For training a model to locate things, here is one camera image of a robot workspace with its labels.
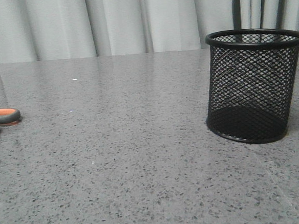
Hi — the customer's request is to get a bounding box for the black vertical pole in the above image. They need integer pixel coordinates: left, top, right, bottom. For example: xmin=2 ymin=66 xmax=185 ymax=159
xmin=232 ymin=0 xmax=242 ymax=30

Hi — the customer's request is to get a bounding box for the black mesh pen bucket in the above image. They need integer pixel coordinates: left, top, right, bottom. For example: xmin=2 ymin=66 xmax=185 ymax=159
xmin=205 ymin=29 xmax=299 ymax=144

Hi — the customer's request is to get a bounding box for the light grey curtain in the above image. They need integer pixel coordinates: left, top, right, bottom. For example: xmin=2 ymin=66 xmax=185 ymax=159
xmin=0 ymin=0 xmax=299 ymax=63

